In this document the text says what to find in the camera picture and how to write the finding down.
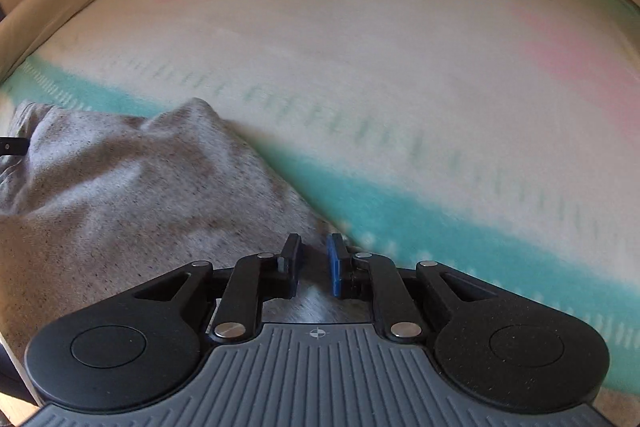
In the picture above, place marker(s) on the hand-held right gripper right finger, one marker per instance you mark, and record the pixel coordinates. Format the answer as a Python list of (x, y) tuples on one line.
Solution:
[(334, 269)]

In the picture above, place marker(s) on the grey speckled pants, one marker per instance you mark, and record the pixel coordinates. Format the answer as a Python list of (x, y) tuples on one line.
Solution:
[(140, 197)]

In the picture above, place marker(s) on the floral pastel blanket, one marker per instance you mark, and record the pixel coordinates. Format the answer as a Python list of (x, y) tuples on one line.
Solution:
[(400, 72)]

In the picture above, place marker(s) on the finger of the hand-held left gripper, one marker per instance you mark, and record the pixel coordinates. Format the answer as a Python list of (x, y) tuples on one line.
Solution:
[(12, 146)]

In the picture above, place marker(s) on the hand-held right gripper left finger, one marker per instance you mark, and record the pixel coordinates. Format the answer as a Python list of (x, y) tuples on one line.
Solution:
[(290, 269)]

